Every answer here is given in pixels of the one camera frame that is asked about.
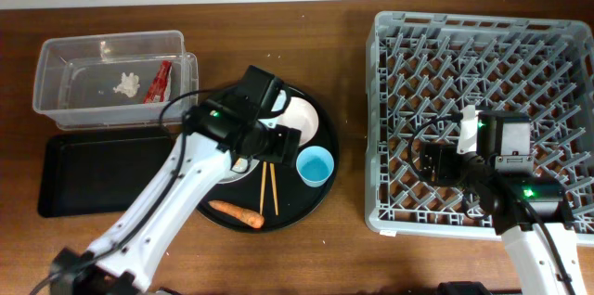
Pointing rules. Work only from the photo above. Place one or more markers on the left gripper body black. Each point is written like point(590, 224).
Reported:
point(275, 145)

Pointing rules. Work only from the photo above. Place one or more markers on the black rectangular tray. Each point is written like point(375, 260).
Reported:
point(99, 172)

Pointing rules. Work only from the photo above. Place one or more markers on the black object bottom edge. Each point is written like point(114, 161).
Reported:
point(462, 288)

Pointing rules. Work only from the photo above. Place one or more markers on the wooden chopstick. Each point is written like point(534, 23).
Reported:
point(262, 190)
point(274, 187)

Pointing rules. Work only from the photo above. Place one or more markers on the orange carrot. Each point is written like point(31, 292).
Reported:
point(248, 217)

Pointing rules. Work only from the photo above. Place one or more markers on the crumpled white tissue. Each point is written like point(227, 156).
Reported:
point(128, 85)

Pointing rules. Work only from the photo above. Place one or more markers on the right wooden chopstick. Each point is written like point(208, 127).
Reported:
point(274, 187)

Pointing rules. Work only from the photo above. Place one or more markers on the round black serving tray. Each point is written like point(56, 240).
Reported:
point(295, 199)

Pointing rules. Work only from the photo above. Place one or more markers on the light blue cup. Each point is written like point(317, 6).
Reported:
point(315, 165)

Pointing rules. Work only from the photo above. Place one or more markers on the white pink bowl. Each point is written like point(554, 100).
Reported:
point(301, 115)

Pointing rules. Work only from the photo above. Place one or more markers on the clear plastic waste bin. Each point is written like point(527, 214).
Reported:
point(75, 75)

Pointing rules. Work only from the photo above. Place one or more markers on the grey plate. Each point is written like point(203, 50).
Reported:
point(232, 176)

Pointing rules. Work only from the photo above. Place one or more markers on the red snack wrapper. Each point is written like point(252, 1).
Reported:
point(160, 88)

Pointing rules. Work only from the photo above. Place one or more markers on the left wooden chopstick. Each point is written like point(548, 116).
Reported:
point(262, 190)

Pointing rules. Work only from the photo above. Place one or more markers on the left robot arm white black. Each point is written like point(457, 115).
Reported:
point(237, 122)

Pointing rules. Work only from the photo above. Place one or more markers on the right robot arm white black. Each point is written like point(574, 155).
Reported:
point(531, 214)

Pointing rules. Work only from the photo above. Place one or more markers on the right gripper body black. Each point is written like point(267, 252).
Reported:
point(449, 167)

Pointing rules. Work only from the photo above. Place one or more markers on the grey dishwasher rack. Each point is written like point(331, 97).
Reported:
point(422, 67)

